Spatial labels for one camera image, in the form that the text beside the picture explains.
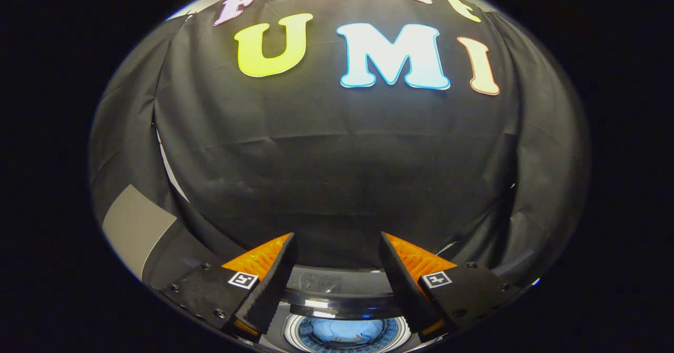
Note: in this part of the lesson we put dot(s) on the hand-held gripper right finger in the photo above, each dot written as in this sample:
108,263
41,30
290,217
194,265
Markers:
403,284

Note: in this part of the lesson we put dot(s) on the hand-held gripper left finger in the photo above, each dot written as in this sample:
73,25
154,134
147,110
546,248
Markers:
274,282

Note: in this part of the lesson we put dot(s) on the grey washing machine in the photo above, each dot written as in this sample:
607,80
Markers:
287,337

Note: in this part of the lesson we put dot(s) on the light blue polo shirt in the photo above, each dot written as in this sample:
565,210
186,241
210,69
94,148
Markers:
342,332

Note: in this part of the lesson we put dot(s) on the black backdrop cloth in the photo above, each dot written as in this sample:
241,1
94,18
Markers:
337,174

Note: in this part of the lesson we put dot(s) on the grey cabinet with dark top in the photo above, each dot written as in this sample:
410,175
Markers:
137,226

